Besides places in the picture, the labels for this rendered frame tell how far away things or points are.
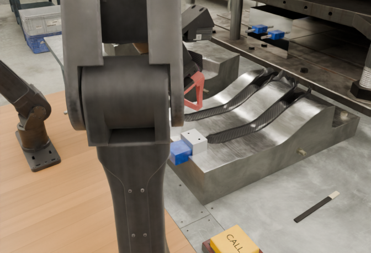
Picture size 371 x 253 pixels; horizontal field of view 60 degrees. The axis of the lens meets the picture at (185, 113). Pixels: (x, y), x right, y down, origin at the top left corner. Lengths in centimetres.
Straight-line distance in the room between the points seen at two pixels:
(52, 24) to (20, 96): 334
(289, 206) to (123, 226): 46
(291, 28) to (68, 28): 127
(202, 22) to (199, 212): 37
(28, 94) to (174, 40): 61
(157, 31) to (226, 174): 47
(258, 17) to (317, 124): 89
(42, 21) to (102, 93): 387
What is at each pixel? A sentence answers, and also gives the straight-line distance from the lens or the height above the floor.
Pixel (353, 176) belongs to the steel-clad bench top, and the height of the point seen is 80.
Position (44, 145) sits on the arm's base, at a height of 82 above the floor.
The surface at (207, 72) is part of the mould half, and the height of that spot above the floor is 87.
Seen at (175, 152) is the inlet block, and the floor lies 90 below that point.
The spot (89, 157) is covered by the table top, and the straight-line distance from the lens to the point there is 85.
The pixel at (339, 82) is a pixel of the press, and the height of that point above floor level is 79.
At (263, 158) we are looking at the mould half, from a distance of 73.
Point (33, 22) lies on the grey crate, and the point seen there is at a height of 35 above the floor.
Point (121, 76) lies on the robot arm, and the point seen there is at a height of 120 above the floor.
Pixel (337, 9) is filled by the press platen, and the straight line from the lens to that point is 135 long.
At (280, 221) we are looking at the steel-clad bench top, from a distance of 69.
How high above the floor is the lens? 130
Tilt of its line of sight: 31 degrees down
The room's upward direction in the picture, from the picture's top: straight up
